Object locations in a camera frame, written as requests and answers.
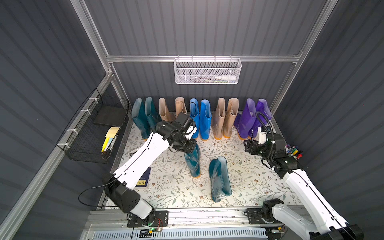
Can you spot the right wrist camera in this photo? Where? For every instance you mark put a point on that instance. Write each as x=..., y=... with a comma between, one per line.
x=261, y=136

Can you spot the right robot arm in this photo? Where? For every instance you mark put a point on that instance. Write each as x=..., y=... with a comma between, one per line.
x=326, y=222

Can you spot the purple front boot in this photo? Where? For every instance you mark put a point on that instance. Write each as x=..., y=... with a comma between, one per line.
x=263, y=113
x=245, y=121

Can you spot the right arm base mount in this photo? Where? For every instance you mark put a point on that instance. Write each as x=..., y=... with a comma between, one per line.
x=260, y=216

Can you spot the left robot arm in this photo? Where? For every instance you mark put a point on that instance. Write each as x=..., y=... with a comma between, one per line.
x=120, y=187

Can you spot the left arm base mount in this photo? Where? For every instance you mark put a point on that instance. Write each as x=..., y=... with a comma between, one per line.
x=155, y=219

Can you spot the dark green front boot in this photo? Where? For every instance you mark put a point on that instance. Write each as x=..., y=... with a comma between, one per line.
x=193, y=161
x=219, y=177

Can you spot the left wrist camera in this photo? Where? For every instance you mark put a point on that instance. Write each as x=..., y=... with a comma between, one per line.
x=186, y=125

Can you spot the blue rain boot front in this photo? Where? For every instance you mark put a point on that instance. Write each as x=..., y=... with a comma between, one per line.
x=195, y=115

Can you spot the pink pen cup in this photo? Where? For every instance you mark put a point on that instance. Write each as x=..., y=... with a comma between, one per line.
x=292, y=151

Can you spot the dark green boot back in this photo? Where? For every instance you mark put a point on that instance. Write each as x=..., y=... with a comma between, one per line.
x=152, y=115

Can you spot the white wire wall basket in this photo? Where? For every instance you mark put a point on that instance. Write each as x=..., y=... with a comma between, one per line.
x=207, y=71

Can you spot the blue rain boot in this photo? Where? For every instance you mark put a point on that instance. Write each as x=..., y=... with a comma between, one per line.
x=205, y=120
x=195, y=115

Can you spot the blue rain boot back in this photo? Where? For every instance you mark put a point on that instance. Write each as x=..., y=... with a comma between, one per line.
x=205, y=120

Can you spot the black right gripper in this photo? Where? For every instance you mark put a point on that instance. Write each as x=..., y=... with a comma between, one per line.
x=252, y=146

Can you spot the black wire side basket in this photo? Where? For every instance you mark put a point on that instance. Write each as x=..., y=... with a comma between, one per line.
x=85, y=138

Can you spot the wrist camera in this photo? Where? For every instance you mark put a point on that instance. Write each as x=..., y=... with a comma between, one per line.
x=261, y=136
x=186, y=125

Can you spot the beige rain boot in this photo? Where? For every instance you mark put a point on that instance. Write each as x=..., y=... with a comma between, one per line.
x=180, y=106
x=218, y=119
x=231, y=114
x=164, y=111

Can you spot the dark green boot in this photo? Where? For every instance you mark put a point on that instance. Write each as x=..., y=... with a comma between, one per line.
x=193, y=161
x=140, y=119
x=219, y=177
x=152, y=115

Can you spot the yellow sticky notes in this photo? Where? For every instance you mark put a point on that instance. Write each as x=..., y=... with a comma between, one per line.
x=109, y=136

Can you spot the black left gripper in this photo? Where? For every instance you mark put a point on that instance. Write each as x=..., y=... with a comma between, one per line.
x=188, y=144

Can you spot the dark blue notebook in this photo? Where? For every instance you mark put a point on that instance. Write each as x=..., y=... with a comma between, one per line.
x=144, y=179

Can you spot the dark green boot far left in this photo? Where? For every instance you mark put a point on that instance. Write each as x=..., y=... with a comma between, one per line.
x=140, y=119

